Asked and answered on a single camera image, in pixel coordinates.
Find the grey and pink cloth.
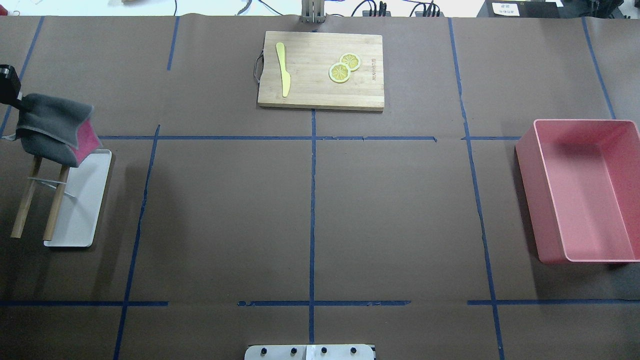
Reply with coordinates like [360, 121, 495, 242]
[15, 93, 102, 167]

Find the white tray rack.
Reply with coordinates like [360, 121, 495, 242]
[10, 148, 114, 248]

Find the yellow plastic knife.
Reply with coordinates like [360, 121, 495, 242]
[275, 42, 291, 98]

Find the front lemon slice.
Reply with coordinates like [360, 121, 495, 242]
[327, 62, 352, 84]

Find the lemon slice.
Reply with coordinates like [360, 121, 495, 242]
[327, 62, 352, 84]
[339, 52, 362, 72]

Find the wooden cutting board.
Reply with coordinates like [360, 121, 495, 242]
[257, 30, 386, 112]

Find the rear lemon slice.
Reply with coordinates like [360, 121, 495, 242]
[339, 52, 362, 72]

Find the pink plastic bin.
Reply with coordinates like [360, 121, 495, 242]
[515, 119, 640, 264]

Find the aluminium frame post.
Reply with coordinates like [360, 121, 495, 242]
[300, 0, 326, 24]

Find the white camera pole mount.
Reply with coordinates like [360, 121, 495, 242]
[244, 343, 377, 360]

